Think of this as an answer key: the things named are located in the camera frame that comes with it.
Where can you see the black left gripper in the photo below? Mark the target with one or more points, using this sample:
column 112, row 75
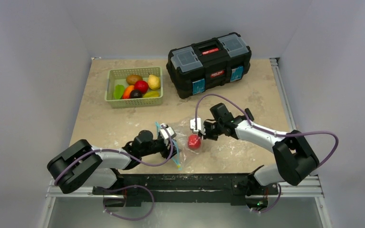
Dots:
column 165, row 153

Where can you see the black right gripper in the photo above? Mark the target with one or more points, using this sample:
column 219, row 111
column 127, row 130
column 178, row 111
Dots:
column 206, row 130

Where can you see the red fake tomato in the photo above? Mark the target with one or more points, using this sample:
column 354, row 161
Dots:
column 194, row 142

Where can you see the clear zip top bag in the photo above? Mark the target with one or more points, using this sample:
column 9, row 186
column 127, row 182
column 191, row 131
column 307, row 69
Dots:
column 187, row 160

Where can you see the yellow fake bell pepper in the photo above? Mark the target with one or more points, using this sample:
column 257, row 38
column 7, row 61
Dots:
column 151, row 94

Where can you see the red fake apple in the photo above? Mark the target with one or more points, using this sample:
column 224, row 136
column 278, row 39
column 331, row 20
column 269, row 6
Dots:
column 142, row 86

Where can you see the yellow fake pear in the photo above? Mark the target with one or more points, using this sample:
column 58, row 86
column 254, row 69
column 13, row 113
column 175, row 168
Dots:
column 154, row 82

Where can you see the brown orange fake fruit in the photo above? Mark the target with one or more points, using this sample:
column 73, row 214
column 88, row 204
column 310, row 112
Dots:
column 132, row 79

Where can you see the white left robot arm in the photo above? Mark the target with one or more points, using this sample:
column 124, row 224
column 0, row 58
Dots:
column 82, row 164

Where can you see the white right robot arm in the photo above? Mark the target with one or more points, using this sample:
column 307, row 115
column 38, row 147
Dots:
column 294, row 157

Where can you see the black rubber mallet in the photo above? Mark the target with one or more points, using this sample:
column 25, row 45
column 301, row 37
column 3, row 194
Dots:
column 249, row 114

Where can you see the black plastic toolbox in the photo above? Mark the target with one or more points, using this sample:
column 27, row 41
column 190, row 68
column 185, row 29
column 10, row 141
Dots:
column 205, row 65

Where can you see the green perforated plastic basket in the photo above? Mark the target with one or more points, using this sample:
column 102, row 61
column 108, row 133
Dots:
column 118, row 76

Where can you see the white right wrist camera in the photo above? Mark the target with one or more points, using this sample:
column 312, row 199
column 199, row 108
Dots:
column 196, row 125

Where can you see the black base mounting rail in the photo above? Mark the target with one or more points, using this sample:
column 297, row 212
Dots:
column 237, row 189

